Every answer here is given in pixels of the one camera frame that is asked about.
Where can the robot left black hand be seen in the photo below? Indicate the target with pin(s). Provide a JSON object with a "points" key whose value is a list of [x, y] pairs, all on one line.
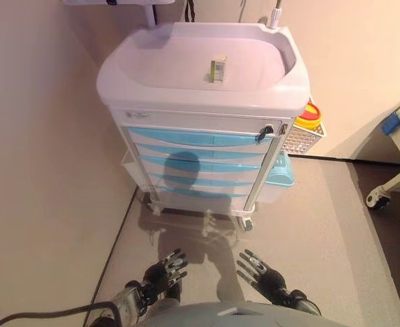
{"points": [[157, 276]]}

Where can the robot right black hand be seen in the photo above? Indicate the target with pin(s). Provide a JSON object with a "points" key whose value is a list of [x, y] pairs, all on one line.
{"points": [[269, 281]]}

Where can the green white medicine box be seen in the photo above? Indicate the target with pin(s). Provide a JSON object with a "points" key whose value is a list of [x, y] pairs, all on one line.
{"points": [[218, 69]]}

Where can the black drawer key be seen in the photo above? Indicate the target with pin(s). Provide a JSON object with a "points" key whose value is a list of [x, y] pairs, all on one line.
{"points": [[266, 131]]}

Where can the robot grey torso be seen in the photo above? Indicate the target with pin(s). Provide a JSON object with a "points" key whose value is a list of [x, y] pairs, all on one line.
{"points": [[240, 318]]}

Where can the light blue waste bin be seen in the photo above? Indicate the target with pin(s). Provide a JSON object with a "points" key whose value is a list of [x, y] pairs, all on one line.
{"points": [[279, 177]]}

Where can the clear white side bin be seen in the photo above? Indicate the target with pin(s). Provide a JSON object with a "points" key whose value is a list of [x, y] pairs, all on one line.
{"points": [[129, 170]]}

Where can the white bed caster wheel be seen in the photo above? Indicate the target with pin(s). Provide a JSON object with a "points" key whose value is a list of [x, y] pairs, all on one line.
{"points": [[377, 201]]}

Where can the white lattice basket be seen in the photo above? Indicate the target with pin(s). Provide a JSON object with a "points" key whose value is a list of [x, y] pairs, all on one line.
{"points": [[300, 141]]}

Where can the metal cart latch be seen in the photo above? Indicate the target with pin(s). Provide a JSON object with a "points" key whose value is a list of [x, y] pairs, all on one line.
{"points": [[283, 129]]}

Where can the yellow red sharps container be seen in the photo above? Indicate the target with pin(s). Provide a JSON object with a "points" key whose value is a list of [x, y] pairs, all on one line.
{"points": [[308, 117]]}

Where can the white medical cart blue drawers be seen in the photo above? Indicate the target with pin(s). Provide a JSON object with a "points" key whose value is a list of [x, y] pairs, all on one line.
{"points": [[203, 98]]}

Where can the blue bed clip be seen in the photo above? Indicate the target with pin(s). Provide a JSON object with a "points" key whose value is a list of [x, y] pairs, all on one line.
{"points": [[390, 124]]}

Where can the white infusion pole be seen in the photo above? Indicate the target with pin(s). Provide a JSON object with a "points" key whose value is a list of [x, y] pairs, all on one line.
{"points": [[276, 15]]}

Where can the black wall baseboard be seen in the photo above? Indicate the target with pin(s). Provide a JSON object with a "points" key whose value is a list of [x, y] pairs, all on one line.
{"points": [[339, 159]]}

